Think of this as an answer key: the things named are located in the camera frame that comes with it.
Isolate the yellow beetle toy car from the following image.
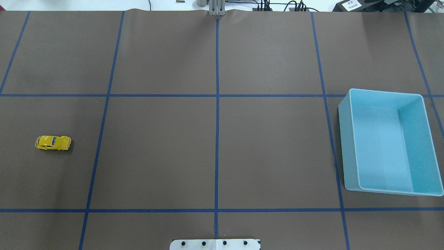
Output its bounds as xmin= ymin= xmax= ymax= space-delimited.
xmin=35 ymin=135 xmax=72 ymax=151

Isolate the brown table mat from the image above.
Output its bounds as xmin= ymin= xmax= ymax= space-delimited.
xmin=1 ymin=9 xmax=443 ymax=250

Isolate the white mounting plate with holes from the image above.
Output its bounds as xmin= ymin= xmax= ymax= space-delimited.
xmin=169 ymin=239 xmax=261 ymax=250

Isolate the light blue plastic bin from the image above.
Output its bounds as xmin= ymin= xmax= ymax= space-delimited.
xmin=338 ymin=89 xmax=443 ymax=197

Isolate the black box with white label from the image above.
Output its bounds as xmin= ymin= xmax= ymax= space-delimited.
xmin=332 ymin=0 xmax=373 ymax=13

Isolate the grey metal camera post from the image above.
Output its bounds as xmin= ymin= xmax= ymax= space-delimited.
xmin=207 ymin=0 xmax=226 ymax=16

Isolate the black cable bundle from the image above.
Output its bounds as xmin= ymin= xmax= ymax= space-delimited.
xmin=252 ymin=0 xmax=319 ymax=13

